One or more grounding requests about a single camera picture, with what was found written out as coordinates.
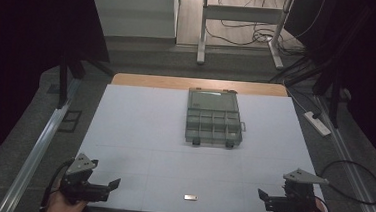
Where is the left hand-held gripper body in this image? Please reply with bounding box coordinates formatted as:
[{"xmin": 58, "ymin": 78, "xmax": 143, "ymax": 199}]
[{"xmin": 59, "ymin": 151, "xmax": 114, "ymax": 206}]

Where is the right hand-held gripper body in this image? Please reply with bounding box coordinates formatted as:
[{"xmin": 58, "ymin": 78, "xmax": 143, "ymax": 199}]
[{"xmin": 264, "ymin": 166, "xmax": 332, "ymax": 212}]

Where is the person's left hand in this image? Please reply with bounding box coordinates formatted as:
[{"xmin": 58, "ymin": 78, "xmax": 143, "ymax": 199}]
[{"xmin": 44, "ymin": 185, "xmax": 90, "ymax": 212}]

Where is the white table cover sheet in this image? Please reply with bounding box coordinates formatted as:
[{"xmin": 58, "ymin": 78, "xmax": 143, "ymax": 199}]
[{"xmin": 74, "ymin": 82, "xmax": 332, "ymax": 212}]

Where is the dark floor outlet cover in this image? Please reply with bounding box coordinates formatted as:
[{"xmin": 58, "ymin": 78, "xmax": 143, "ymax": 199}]
[{"xmin": 56, "ymin": 108, "xmax": 83, "ymax": 135}]

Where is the small silver metal piece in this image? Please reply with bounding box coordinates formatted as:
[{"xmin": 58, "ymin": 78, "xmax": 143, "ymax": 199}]
[{"xmin": 182, "ymin": 193, "xmax": 200, "ymax": 202}]

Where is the white power strip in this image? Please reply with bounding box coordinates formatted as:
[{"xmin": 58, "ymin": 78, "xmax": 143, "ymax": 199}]
[{"xmin": 301, "ymin": 110, "xmax": 334, "ymax": 138}]

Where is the clear grey compartment organizer box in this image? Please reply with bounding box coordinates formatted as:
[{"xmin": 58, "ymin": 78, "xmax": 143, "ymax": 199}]
[{"xmin": 183, "ymin": 86, "xmax": 250, "ymax": 151}]

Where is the black stand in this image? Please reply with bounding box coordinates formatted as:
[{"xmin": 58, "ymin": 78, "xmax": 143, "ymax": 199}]
[
  {"xmin": 56, "ymin": 51, "xmax": 116, "ymax": 113},
  {"xmin": 266, "ymin": 51, "xmax": 348, "ymax": 130}
]

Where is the dark curtain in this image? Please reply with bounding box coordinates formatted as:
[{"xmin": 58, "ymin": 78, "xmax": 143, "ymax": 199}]
[
  {"xmin": 0, "ymin": 0, "xmax": 115, "ymax": 191},
  {"xmin": 273, "ymin": 0, "xmax": 376, "ymax": 167}
]

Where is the white cabinet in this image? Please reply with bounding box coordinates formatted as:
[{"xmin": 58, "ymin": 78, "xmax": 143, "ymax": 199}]
[{"xmin": 87, "ymin": 0, "xmax": 180, "ymax": 42}]

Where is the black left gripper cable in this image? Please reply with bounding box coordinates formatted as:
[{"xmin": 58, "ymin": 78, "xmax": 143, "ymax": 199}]
[{"xmin": 38, "ymin": 156, "xmax": 75, "ymax": 212}]

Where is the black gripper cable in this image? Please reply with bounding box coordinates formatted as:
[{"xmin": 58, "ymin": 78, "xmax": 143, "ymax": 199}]
[
  {"xmin": 315, "ymin": 157, "xmax": 376, "ymax": 212},
  {"xmin": 38, "ymin": 156, "xmax": 75, "ymax": 212}
]

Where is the aluminium floor rail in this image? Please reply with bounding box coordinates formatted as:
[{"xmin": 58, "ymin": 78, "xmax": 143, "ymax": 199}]
[
  {"xmin": 304, "ymin": 94, "xmax": 376, "ymax": 212},
  {"xmin": 0, "ymin": 72, "xmax": 83, "ymax": 212}
]

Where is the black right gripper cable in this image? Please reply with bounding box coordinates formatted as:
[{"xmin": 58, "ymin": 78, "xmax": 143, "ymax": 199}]
[{"xmin": 315, "ymin": 157, "xmax": 376, "ymax": 212}]

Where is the black power plug cable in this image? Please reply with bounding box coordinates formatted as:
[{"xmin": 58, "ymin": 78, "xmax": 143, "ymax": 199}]
[{"xmin": 283, "ymin": 87, "xmax": 325, "ymax": 120}]

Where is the tangle of black floor cables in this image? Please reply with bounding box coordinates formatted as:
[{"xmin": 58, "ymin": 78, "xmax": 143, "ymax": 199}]
[{"xmin": 202, "ymin": 0, "xmax": 328, "ymax": 59}]

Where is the white metal desk frame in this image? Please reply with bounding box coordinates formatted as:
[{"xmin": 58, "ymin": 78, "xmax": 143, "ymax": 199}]
[{"xmin": 195, "ymin": 0, "xmax": 296, "ymax": 73}]

